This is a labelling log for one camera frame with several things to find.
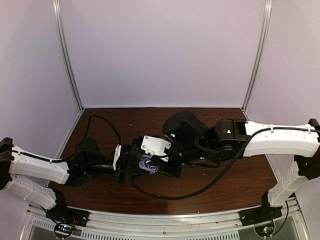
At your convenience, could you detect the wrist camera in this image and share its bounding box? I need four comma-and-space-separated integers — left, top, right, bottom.
112, 144, 131, 171
132, 135, 172, 162

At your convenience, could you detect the front aluminium rail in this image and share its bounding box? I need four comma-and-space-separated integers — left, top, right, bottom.
18, 197, 311, 240

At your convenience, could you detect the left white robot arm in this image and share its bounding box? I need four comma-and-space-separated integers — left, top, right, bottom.
0, 137, 131, 222

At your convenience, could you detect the circuit board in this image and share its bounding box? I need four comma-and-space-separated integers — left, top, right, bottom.
254, 223, 275, 238
53, 222, 75, 238

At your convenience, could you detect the left black camera cable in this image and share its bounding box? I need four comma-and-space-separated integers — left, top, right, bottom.
52, 114, 122, 163

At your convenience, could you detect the aluminium frame post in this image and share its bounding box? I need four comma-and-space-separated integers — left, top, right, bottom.
52, 0, 84, 112
241, 0, 273, 114

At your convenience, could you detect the left circuit board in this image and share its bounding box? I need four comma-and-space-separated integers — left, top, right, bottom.
53, 222, 75, 238

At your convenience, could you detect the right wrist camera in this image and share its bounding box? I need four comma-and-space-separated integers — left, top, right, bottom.
132, 135, 172, 162

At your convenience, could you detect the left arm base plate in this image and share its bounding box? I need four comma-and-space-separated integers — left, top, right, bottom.
45, 207, 90, 227

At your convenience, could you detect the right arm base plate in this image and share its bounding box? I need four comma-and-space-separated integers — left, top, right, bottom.
239, 207, 282, 226

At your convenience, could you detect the right black camera cable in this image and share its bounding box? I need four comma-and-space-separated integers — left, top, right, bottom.
127, 134, 251, 201

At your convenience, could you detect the black camera cable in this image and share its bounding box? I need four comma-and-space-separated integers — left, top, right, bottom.
127, 134, 251, 201
52, 114, 122, 163

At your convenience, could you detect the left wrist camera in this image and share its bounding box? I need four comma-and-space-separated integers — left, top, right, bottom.
112, 144, 131, 171

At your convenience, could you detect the right circuit board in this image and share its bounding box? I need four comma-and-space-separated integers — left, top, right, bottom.
254, 223, 275, 238

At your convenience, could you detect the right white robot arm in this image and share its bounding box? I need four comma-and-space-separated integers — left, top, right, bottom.
159, 111, 320, 221

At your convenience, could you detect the right aluminium frame post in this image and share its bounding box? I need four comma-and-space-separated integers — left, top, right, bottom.
241, 0, 273, 114

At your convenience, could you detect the left aluminium frame post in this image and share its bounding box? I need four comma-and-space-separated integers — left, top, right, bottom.
52, 0, 84, 112

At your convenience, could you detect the blue oval case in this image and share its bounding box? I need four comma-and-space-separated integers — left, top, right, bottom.
138, 154, 159, 174

